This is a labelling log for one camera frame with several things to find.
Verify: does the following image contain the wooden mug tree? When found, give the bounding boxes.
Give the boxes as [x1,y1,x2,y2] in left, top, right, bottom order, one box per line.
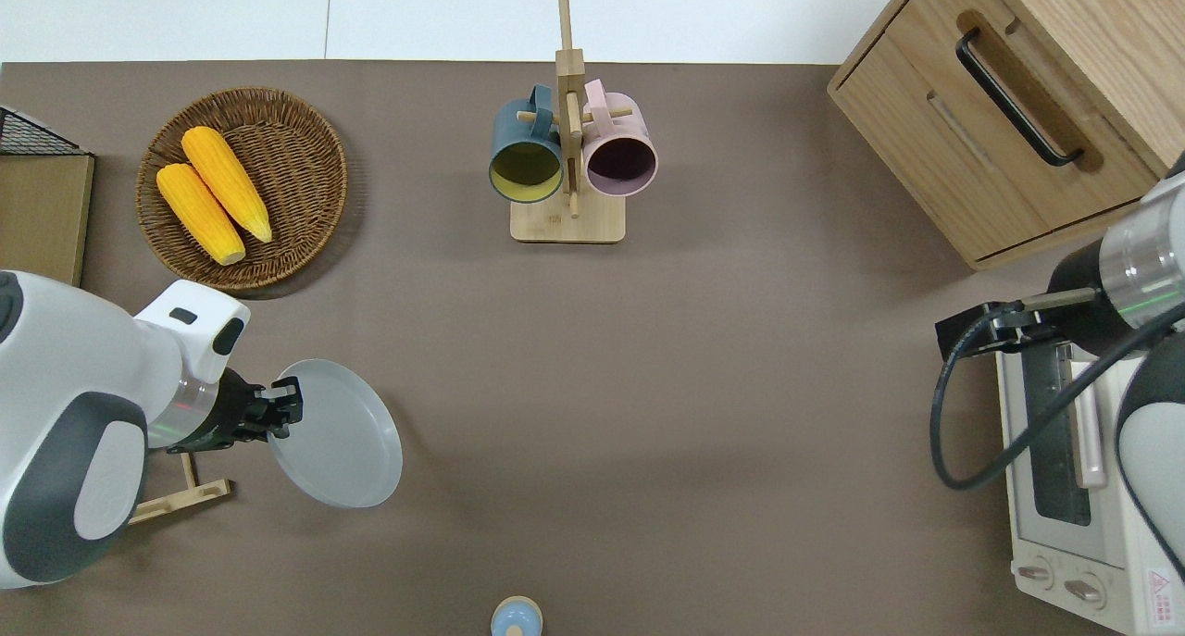
[510,0,628,244]

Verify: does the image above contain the small blue cup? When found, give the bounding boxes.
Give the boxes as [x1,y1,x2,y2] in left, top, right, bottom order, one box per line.
[491,596,543,636]

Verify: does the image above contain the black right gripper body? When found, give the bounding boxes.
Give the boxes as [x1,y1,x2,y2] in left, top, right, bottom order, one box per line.
[1051,247,1128,359]

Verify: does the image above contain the cream toaster oven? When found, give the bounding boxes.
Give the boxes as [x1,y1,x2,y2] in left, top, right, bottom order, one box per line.
[995,340,1185,636]

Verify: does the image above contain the wooden cabinet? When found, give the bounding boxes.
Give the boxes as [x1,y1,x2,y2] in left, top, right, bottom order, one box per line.
[827,0,1185,272]

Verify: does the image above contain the black wire basket, grid fabric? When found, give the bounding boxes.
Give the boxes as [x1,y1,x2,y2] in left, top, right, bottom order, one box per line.
[0,106,94,157]

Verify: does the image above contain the round brown wicker basket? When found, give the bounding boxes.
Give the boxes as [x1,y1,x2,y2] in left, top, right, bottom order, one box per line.
[136,86,349,292]

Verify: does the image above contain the gray plate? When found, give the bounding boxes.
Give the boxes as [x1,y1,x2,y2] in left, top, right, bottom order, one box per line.
[267,358,404,509]

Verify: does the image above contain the yellow corn cob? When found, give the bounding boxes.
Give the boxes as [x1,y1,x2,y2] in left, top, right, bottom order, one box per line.
[181,126,274,243]
[156,163,246,266]

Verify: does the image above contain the light wooden shelf board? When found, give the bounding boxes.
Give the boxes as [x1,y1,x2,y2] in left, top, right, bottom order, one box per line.
[0,155,95,287]

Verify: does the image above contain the silver oven door handle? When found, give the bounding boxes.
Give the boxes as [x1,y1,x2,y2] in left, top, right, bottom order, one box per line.
[1072,358,1109,491]

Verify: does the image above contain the pink mug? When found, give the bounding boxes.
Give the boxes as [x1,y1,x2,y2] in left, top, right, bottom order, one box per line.
[581,79,659,198]

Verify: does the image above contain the brown table mat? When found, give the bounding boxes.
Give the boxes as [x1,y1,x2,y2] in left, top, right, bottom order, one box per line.
[0,59,1185,636]

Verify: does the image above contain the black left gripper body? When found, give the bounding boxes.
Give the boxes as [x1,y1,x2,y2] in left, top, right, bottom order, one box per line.
[169,369,279,455]

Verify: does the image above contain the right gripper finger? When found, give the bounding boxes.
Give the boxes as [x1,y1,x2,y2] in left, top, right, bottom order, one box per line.
[1018,287,1103,311]
[992,319,1066,352]

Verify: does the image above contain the dark teal mug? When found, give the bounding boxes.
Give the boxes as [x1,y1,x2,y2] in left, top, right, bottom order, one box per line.
[488,84,566,205]

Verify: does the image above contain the thick black cable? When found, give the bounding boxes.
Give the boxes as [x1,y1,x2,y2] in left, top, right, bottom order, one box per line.
[930,303,1185,492]

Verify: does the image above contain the black cabinet handle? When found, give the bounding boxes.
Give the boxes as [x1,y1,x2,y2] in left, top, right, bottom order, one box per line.
[955,28,1085,168]

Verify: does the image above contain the low wooden plate rack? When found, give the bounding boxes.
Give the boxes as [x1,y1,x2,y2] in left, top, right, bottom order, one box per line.
[128,451,232,526]

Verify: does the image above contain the black camera box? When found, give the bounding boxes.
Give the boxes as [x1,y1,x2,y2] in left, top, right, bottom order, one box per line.
[935,307,996,361]

